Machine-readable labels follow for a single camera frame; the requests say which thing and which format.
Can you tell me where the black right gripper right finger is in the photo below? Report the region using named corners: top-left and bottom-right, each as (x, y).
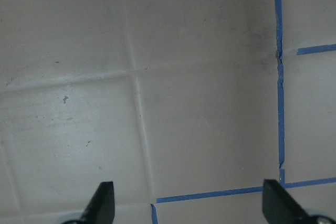
top-left (262, 179), bottom-right (310, 224)

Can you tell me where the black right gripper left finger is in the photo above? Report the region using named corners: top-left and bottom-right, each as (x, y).
top-left (81, 182), bottom-right (115, 224)

